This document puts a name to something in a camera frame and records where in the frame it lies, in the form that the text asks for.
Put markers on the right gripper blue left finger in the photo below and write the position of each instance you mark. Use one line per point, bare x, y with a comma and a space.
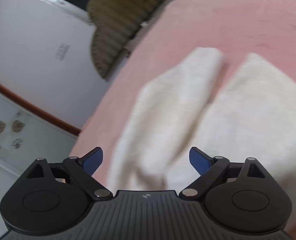
81, 171

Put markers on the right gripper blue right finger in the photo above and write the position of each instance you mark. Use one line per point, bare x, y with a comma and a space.
211, 171

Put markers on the white textured pants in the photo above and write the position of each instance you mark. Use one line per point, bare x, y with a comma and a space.
254, 115

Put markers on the pink bed sheet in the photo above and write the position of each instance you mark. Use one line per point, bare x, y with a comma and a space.
235, 27

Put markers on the olive padded headboard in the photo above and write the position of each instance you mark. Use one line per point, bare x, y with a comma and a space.
116, 22

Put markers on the brown wooden door frame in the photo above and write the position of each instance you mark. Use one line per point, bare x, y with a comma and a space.
39, 112

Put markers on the white wall socket plate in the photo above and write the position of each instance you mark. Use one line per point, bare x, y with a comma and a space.
62, 51

